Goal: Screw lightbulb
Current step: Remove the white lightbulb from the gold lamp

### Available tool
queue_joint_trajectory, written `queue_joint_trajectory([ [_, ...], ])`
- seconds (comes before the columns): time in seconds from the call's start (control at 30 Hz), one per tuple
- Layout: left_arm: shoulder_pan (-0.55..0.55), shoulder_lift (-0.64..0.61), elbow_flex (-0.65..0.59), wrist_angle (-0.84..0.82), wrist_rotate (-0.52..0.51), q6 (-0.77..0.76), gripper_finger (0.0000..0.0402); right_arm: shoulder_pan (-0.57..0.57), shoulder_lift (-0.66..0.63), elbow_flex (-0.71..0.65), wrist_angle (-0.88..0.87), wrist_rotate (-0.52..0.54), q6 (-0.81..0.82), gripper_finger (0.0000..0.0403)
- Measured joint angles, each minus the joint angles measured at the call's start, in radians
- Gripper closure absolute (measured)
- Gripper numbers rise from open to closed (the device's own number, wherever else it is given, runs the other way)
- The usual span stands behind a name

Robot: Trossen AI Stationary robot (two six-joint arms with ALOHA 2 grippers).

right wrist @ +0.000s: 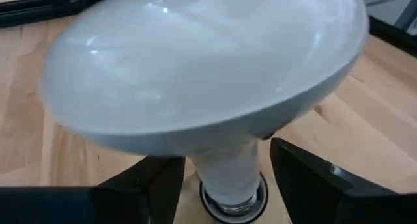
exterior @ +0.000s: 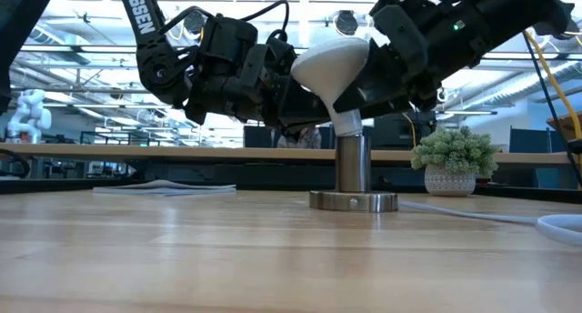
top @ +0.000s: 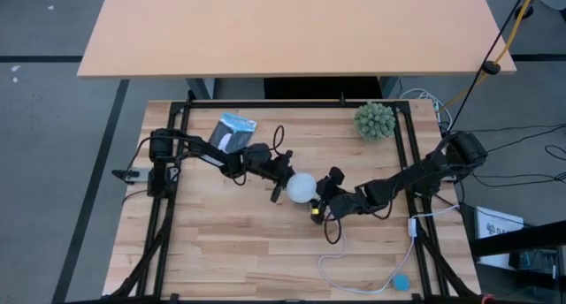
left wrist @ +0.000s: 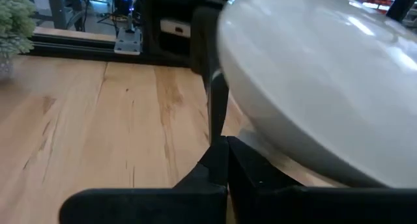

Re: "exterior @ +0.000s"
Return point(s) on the metal lamp socket stand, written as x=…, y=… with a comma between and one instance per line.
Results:
x=352, y=167

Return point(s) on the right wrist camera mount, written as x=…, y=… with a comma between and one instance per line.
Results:
x=400, y=26

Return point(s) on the black table edge frame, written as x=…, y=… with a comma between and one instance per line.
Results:
x=273, y=184

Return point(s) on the folded light blue cloth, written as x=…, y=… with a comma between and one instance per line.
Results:
x=163, y=188

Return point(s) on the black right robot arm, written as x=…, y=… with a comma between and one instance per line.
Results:
x=509, y=8

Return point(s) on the long wooden desk top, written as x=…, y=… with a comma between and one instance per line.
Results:
x=136, y=152

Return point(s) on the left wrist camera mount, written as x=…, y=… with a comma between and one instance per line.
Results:
x=268, y=60

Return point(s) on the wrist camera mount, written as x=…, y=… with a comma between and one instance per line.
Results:
x=400, y=26
x=268, y=60

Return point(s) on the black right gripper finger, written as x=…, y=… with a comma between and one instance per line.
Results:
x=420, y=103
x=377, y=87

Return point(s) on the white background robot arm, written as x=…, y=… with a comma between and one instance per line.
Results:
x=29, y=115

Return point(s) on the white flood lightbulb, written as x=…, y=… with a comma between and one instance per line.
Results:
x=327, y=72

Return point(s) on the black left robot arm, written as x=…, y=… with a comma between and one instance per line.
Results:
x=145, y=26

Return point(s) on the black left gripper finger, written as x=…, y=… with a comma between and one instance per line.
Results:
x=300, y=108

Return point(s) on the green plant in white pot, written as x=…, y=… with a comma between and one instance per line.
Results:
x=454, y=154

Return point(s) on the person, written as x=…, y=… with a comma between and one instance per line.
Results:
x=309, y=139

